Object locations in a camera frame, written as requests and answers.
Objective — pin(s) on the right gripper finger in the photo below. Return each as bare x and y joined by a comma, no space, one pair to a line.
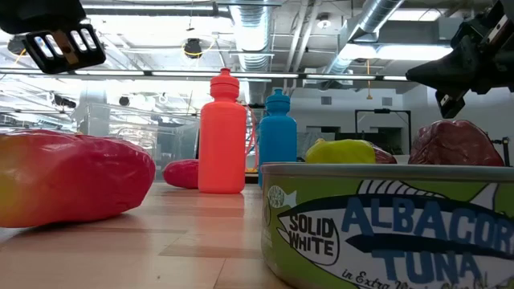
449,104
462,72

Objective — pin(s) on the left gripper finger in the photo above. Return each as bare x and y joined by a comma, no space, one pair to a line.
40,60

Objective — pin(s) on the dark red toy pomegranate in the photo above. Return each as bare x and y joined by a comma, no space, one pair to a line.
454,142

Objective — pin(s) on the dark red toy fruit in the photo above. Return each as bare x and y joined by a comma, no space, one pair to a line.
384,156

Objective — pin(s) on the yellow green toy pear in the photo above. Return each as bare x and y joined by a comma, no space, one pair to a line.
341,151

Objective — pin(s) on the large red yellow toy mango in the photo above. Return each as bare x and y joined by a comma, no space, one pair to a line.
72,176

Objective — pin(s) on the blue plastic water bottle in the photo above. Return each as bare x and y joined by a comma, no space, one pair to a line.
279,132

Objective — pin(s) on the orange plastic water bottle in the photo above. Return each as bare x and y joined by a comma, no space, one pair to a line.
223,140

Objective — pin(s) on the round black ceiling device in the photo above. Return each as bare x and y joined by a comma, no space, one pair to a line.
124,100

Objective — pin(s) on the long ceiling light strip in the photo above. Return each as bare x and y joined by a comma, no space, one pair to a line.
341,76

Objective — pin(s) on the green label tuna can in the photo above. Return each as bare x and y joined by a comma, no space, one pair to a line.
381,225

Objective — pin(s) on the grey wall air vent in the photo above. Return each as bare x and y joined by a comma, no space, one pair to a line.
326,100
386,101

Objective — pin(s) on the black background rig frame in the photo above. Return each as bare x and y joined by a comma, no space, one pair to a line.
381,111

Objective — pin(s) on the silver ventilation duct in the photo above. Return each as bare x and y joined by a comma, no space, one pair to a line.
253,24
377,14

